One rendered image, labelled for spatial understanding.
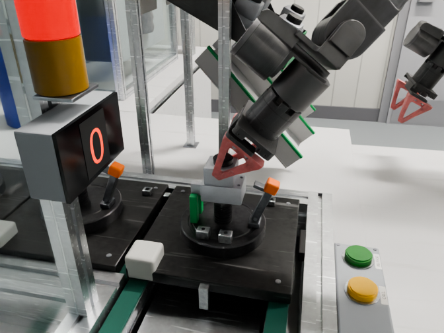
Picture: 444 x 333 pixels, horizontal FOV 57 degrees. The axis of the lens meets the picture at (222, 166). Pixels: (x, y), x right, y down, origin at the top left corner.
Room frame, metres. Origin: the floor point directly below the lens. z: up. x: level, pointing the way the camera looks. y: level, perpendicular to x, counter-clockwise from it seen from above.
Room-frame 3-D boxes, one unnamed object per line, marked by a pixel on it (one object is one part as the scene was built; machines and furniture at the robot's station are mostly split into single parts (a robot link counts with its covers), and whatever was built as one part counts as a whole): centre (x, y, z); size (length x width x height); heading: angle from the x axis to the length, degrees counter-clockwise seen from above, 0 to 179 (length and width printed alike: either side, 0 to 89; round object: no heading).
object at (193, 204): (0.54, 0.04, 1.01); 0.01 x 0.01 x 0.05; 78
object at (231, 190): (0.54, 0.01, 1.07); 0.08 x 0.04 x 0.07; 78
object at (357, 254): (0.48, -0.21, 0.96); 0.04 x 0.04 x 0.02
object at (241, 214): (0.54, 0.00, 0.98); 0.14 x 0.14 x 0.02
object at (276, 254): (0.54, 0.00, 0.96); 0.24 x 0.24 x 0.02; 78
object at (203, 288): (0.42, 0.02, 0.95); 0.01 x 0.01 x 0.04; 78
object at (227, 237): (0.49, -0.01, 1.00); 0.02 x 0.01 x 0.02; 78
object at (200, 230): (0.50, 0.03, 1.00); 0.02 x 0.01 x 0.02; 78
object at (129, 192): (0.59, 0.25, 1.01); 0.24 x 0.24 x 0.13; 78
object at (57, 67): (0.38, 0.15, 1.29); 0.05 x 0.05 x 0.05
